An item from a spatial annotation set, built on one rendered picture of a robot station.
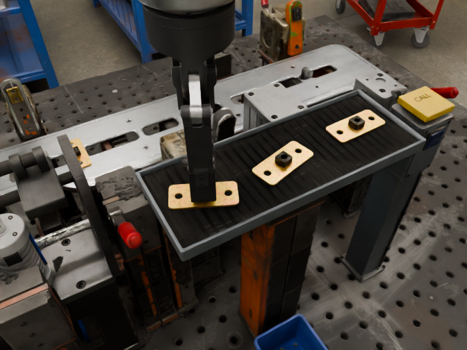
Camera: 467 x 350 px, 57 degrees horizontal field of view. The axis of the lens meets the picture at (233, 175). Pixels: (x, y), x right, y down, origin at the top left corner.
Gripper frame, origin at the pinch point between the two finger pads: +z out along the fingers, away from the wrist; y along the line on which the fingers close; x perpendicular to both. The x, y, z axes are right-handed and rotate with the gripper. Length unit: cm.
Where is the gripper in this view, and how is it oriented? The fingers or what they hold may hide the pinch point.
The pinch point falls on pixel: (201, 171)
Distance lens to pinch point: 49.0
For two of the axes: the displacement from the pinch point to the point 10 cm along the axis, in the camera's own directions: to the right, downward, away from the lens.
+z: 0.0, 6.9, 7.2
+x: -10.0, 0.6, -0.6
